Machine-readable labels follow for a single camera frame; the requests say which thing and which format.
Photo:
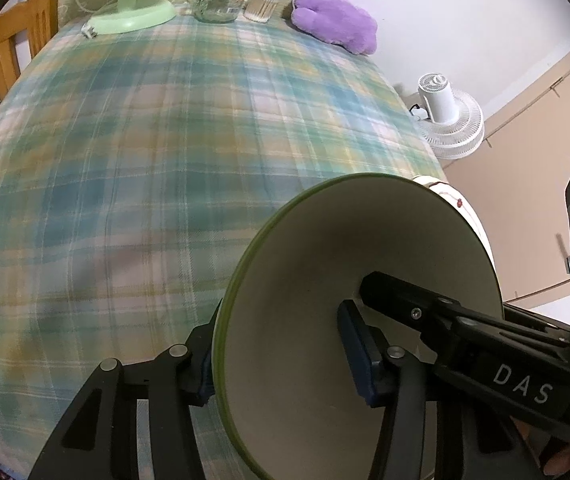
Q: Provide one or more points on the white power plug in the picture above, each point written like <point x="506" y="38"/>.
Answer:
<point x="89" y="31"/>

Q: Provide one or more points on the cream bowl with blue pattern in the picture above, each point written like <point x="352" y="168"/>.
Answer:
<point x="305" y="260"/>

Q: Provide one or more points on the plaid tablecloth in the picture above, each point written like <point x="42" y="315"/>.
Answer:
<point x="140" y="160"/>

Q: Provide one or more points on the cotton swab container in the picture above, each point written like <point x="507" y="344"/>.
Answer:
<point x="262" y="7"/>

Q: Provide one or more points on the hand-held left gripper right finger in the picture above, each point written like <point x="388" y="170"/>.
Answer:
<point x="360" y="355"/>

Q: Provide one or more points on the purple plush toy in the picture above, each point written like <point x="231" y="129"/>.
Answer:
<point x="335" y="20"/>

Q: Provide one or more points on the white floor fan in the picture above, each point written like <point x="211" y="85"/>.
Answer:
<point x="447" y="130"/>

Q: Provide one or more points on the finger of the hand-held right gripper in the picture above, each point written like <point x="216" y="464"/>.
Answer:
<point x="405" y="302"/>

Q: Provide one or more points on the beige door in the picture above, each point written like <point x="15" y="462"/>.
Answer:
<point x="525" y="135"/>

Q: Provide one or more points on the wooden chair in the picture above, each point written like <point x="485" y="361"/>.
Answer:
<point x="10" y="25"/>

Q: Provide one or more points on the white plate with maroon pattern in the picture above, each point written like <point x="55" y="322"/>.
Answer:
<point x="470" y="215"/>

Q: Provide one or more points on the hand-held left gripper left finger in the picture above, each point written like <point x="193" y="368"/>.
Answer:
<point x="205" y="380"/>

